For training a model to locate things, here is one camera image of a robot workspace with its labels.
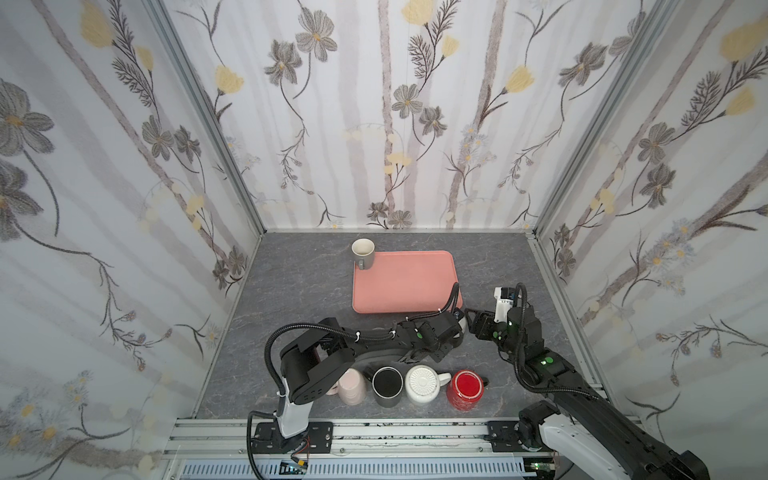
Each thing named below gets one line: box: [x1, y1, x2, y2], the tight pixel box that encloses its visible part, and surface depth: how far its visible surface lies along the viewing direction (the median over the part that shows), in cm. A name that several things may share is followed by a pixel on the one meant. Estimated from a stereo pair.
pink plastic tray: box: [352, 250, 463, 313], surface depth 109 cm
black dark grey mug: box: [363, 366, 404, 409], surface depth 77 cm
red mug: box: [446, 369, 484, 412], surface depth 77 cm
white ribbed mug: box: [404, 364, 452, 404], surface depth 77 cm
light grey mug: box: [351, 237, 376, 270], surface depth 104 cm
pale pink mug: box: [326, 368, 367, 406], surface depth 76 cm
